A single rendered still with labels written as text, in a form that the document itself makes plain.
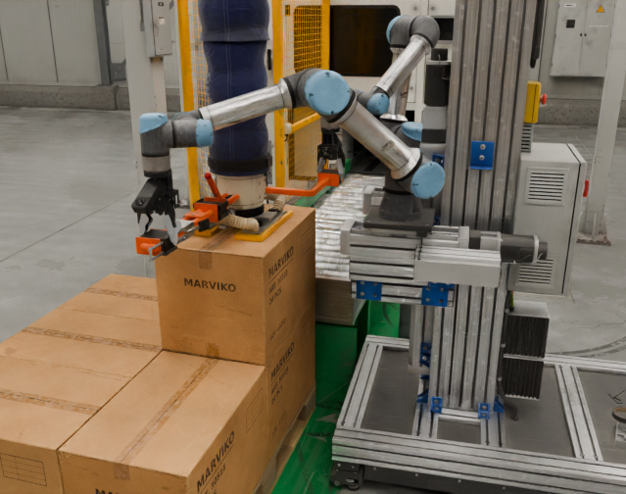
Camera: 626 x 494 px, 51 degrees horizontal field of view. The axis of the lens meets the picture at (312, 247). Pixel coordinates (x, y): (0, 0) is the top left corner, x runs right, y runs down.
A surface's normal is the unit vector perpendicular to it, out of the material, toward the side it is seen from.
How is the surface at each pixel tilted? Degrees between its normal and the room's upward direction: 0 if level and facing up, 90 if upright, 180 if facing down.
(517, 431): 0
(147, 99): 90
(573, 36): 90
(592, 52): 90
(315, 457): 0
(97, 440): 0
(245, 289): 90
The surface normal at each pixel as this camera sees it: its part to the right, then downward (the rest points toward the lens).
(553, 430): 0.00, -0.94
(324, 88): 0.19, 0.25
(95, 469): -0.29, 0.32
